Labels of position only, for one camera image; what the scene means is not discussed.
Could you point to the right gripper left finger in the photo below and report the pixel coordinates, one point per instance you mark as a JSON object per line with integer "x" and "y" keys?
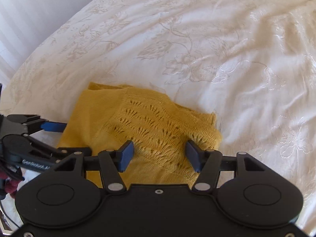
{"x": 112, "y": 163}

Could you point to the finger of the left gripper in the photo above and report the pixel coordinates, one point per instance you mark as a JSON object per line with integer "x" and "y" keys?
{"x": 50, "y": 126}

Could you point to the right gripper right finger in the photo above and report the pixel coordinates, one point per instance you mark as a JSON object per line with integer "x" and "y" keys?
{"x": 207, "y": 164}

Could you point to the mustard yellow knit sweater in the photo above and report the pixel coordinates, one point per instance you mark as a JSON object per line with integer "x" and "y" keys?
{"x": 105, "y": 117}

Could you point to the red knit sleeve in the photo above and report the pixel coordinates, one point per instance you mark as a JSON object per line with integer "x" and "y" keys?
{"x": 9, "y": 186}

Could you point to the white embroidered bedspread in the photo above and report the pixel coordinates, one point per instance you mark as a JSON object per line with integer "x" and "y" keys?
{"x": 252, "y": 62}

